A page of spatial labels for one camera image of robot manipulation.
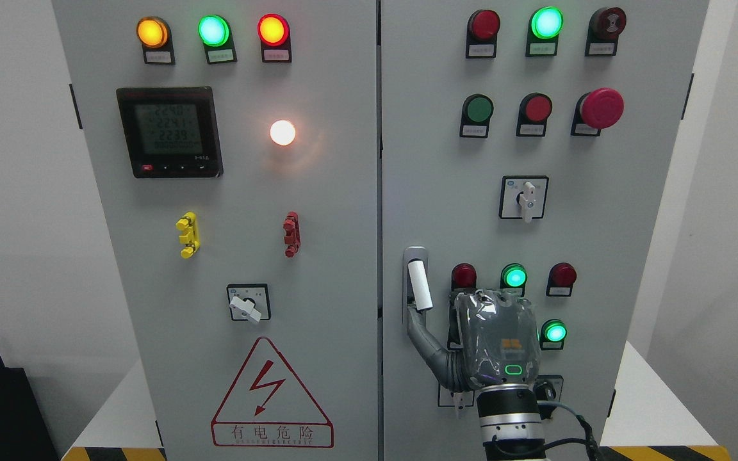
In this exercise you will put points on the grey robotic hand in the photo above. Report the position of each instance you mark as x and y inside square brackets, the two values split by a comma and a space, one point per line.
[499, 338]

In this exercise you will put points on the silver door handle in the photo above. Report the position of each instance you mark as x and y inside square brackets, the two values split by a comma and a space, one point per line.
[415, 285]

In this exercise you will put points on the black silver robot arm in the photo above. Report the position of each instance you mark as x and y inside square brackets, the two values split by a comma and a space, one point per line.
[510, 423]

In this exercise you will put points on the grey right cabinet door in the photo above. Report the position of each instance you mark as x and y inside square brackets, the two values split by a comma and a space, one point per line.
[442, 192]

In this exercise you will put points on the grey cabinet door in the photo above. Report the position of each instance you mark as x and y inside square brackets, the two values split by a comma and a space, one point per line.
[442, 192]
[323, 300]

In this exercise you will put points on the grey left cabinet door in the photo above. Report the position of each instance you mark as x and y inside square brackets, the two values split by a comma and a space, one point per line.
[323, 300]

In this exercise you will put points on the green lit button lower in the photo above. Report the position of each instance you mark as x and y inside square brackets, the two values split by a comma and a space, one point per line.
[552, 334]

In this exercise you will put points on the green lit indicator middle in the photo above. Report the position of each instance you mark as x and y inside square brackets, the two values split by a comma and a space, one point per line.
[513, 278]

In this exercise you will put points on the red indicator light middle left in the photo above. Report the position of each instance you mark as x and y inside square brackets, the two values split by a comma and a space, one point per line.
[463, 277]

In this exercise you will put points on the red indicator light middle right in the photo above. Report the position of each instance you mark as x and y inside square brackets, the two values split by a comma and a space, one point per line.
[561, 280]

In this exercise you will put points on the white platform with hazard stripes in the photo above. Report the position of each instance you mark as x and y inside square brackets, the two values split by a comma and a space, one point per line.
[647, 422]

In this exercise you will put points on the green push button upper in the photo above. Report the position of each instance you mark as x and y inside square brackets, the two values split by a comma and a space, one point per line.
[476, 113]

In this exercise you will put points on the red terminal connector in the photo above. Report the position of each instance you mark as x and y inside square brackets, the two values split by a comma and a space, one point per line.
[291, 234]

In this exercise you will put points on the red push button upper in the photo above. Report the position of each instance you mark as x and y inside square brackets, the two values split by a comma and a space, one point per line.
[533, 115]

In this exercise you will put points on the red triangle warning sticker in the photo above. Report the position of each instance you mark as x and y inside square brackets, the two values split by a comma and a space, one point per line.
[268, 405]

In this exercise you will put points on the red emergency stop button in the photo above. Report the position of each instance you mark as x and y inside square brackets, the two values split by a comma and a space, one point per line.
[597, 110]

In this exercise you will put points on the white lit indicator lamp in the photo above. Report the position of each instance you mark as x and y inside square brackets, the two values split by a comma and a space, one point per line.
[283, 132]

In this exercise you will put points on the red indicator light top right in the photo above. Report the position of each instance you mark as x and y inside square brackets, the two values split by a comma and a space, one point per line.
[481, 34]

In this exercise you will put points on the green indicator light top right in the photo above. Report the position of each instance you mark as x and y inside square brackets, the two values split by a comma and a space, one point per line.
[543, 32]

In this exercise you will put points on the green indicator light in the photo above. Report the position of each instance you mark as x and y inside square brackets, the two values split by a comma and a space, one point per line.
[217, 39]
[543, 32]

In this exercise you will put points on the yellow terminal connector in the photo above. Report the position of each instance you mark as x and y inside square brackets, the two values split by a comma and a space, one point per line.
[189, 235]

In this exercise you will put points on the dark red buzzer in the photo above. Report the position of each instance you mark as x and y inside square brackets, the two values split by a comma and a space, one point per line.
[605, 26]

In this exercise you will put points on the red lit indicator light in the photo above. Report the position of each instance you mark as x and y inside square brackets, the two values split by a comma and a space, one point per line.
[275, 38]

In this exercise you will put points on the black digital power meter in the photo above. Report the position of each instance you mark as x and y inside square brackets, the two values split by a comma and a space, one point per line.
[171, 132]

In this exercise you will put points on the green indicator light top left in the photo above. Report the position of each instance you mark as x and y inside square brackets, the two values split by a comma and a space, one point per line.
[217, 39]

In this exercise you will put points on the yellow indicator light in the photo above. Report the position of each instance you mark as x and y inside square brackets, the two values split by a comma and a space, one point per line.
[155, 37]

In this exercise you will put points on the black box with antenna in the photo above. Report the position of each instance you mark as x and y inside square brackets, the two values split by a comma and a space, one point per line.
[23, 432]

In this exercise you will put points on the lower white selector switch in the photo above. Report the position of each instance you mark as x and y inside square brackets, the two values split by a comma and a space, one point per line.
[458, 402]

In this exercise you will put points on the white selector switch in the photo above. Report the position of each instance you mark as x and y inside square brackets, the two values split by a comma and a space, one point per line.
[523, 197]
[249, 302]
[458, 402]

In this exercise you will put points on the black knob selector switch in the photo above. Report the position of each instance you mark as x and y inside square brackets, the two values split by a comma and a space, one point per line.
[548, 388]

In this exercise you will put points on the upper right white selector switch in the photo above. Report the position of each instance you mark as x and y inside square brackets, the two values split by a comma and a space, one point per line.
[523, 197]

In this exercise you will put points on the left white selector switch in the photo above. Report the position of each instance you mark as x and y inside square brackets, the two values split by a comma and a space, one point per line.
[249, 302]

